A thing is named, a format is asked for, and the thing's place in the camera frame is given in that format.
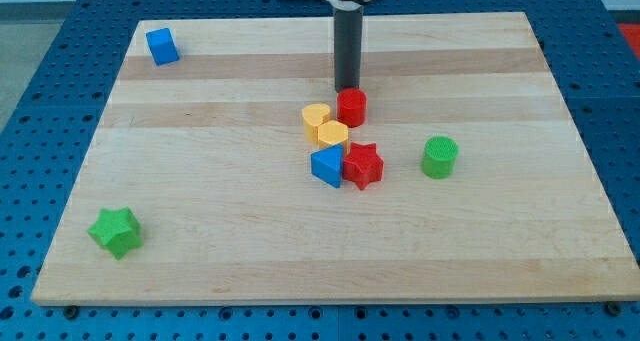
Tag wooden board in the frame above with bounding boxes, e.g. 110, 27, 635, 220
31, 12, 639, 306

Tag red cylinder block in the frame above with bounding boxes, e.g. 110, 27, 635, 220
336, 88, 367, 128

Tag blue cube block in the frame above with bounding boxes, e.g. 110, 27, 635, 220
145, 28, 180, 66

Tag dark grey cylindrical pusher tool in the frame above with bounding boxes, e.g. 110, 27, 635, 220
333, 7, 363, 92

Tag green cylinder block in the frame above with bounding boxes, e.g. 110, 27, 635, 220
421, 136, 459, 179

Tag yellow pentagon block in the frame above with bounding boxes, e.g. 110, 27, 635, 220
317, 120, 349, 154

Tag green star block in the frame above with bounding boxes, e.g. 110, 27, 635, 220
87, 207, 143, 260

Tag yellow heart block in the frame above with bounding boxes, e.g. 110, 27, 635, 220
301, 103, 331, 144

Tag blue triangle block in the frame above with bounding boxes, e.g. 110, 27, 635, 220
310, 144, 343, 188

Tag red star block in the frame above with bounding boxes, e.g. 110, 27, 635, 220
342, 142, 384, 190

